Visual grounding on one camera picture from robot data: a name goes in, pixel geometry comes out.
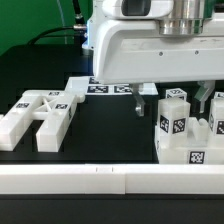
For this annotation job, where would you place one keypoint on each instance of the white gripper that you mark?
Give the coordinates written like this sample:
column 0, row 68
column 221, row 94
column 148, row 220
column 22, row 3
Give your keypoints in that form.
column 135, row 52

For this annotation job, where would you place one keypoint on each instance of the white chair seat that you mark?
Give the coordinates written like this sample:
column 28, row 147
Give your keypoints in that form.
column 201, row 147

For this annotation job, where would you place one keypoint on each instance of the white chair back frame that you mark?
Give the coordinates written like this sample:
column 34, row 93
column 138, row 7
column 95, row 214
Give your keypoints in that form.
column 54, row 108

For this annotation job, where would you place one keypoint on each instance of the white tagged cube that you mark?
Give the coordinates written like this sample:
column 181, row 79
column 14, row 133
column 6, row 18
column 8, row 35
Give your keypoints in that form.
column 176, row 92

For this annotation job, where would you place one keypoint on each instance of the white tagged block right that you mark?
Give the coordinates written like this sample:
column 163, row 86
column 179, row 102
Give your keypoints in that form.
column 219, row 95

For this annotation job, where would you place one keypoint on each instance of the white marker base plate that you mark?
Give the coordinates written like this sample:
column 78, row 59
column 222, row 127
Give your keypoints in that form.
column 89, row 86

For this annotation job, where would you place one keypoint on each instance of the white front rail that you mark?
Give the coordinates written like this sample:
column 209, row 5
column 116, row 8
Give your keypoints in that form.
column 111, row 179

